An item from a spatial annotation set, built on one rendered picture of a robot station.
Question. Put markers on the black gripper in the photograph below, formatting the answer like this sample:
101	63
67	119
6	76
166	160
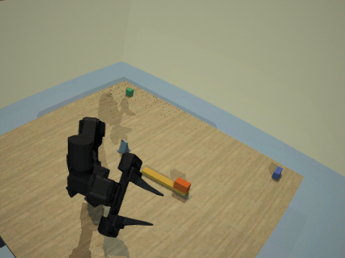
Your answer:
130	166

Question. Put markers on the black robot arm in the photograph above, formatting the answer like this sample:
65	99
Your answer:
82	160

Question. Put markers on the small green block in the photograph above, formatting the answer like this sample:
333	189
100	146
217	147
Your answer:
129	91

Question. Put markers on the small blue block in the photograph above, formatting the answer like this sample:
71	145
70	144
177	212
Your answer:
277	172

